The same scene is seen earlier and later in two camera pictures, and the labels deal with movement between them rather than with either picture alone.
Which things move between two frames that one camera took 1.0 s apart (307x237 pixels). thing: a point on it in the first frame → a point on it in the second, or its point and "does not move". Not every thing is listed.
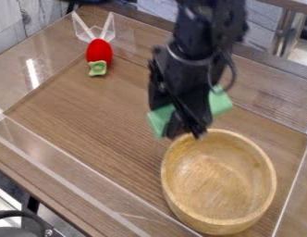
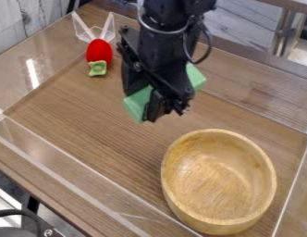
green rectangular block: [221, 105] → [136, 102]
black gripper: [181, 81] → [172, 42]
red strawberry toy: [100, 56] does not move
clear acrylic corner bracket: [94, 32] does not move
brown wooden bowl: [218, 180] does not move
